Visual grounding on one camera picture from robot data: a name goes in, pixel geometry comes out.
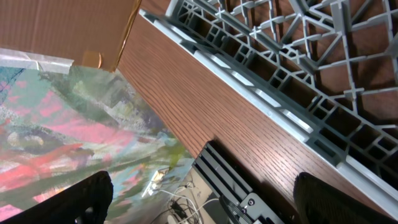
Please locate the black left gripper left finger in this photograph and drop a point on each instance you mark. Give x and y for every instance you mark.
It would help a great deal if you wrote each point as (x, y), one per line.
(85, 202)

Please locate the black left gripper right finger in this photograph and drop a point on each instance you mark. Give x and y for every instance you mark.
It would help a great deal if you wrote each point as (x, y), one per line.
(319, 203)

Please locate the colourful painted floor mat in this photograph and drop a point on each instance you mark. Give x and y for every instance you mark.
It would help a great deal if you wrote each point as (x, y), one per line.
(62, 123)

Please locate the grey plastic dish rack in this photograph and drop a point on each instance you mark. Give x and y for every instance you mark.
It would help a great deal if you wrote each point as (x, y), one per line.
(324, 71)

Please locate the brown cardboard box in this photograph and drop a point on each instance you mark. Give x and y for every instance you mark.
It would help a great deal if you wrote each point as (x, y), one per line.
(53, 35)

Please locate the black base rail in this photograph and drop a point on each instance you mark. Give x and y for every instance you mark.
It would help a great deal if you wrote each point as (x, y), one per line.
(237, 198)

